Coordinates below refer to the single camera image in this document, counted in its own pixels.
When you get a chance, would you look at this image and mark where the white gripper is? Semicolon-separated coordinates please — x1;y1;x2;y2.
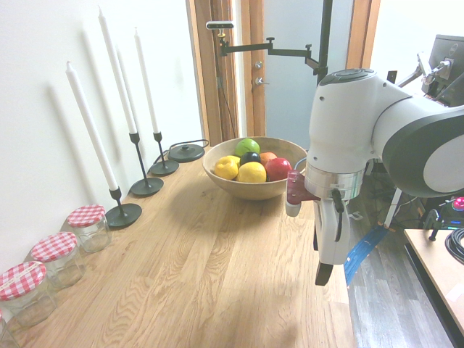
312;198;352;287

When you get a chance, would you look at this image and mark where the dark purple plum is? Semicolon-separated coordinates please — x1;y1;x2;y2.
239;151;262;167

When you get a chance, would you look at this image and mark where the blue tape strip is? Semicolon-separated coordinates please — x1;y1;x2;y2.
342;225;386;288

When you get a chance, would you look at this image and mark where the wooden fruit bowl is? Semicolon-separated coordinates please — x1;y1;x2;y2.
202;136;310;202

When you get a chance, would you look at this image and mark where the red apple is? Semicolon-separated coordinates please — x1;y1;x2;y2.
264;157;294;183

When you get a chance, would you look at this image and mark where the light wooden side table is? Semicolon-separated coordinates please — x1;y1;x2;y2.
403;227;464;340

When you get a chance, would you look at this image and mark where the black table clamp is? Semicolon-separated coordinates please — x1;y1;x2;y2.
423;208;443;242

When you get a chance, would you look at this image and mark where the large yellow lemon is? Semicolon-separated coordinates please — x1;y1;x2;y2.
236;161;268;183

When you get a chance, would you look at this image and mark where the small yellow lemon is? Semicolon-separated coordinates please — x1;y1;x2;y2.
213;155;241;181

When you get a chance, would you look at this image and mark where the green apple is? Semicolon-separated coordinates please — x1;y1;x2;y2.
235;138;262;158

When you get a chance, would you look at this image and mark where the frosted glass door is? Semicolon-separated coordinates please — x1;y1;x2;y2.
249;0;355;150

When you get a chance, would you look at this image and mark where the black round kettle base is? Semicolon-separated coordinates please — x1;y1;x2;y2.
168;143;206;162

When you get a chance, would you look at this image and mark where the medium black candle holder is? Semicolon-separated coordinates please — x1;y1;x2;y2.
149;131;181;178

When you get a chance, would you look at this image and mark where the tall black candle holder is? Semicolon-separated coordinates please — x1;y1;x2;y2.
128;132;165;198

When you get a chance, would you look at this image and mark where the short black candle holder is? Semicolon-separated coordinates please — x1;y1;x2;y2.
104;187;144;230

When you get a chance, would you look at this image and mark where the glass jar red checked lid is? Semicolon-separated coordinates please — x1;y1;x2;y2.
30;231;88;291
0;260;59;329
66;204;113;254

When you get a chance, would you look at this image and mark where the black computer monitor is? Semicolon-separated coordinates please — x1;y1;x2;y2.
426;34;464;108

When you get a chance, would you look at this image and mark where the short white taper candle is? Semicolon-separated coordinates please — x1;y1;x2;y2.
133;27;161;135

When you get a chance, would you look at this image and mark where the medium white taper candle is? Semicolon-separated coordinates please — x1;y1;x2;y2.
65;60;120;192

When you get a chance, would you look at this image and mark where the tallest white taper candle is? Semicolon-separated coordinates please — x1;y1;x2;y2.
98;6;139;136

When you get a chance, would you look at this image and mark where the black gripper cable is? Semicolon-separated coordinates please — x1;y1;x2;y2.
331;188;344;244

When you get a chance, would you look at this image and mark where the wrist camera with red mount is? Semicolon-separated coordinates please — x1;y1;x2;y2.
284;170;322;218

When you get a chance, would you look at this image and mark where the black coiled cable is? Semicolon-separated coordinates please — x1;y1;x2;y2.
444;228;464;266

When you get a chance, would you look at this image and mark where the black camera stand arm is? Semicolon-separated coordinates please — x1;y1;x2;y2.
216;0;335;88

